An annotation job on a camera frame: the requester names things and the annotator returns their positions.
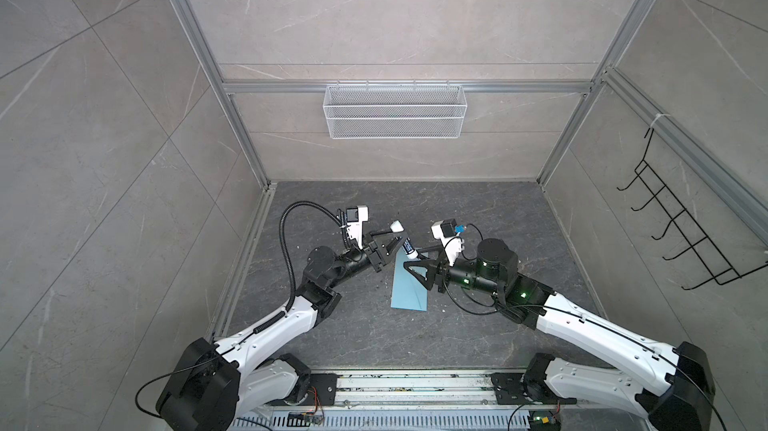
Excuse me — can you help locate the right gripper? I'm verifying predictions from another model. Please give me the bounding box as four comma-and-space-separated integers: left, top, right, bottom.
405, 243, 504, 300

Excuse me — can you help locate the glue stick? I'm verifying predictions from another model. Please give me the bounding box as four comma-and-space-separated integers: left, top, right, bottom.
390, 220, 419, 260

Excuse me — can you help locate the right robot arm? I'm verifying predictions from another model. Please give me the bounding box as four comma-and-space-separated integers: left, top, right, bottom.
404, 237, 721, 430

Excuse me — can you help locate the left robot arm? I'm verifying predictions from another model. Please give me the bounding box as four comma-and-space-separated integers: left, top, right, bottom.
155, 221, 408, 430

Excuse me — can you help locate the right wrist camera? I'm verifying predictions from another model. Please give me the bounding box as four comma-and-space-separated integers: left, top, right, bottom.
431, 219, 465, 266

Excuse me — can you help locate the white wire mesh basket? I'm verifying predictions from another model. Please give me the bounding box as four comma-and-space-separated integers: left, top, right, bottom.
323, 84, 468, 140

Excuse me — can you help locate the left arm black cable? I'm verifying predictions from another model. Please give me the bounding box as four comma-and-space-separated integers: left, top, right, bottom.
251, 200, 344, 336

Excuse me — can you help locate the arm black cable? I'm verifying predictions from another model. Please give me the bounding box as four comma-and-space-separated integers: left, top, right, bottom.
251, 200, 344, 336
440, 222, 730, 431

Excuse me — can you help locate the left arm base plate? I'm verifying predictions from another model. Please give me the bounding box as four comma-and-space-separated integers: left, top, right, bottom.
298, 373, 339, 407

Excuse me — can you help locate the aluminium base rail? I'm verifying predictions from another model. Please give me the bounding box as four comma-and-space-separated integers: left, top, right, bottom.
227, 369, 667, 431

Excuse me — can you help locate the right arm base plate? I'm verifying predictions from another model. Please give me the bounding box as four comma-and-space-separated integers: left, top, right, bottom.
490, 372, 578, 405

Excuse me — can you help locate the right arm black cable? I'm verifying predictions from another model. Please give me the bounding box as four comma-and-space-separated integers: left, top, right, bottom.
440, 222, 730, 431

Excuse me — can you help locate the black wire hook rack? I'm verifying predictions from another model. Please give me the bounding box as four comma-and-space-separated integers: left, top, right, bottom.
616, 128, 767, 292

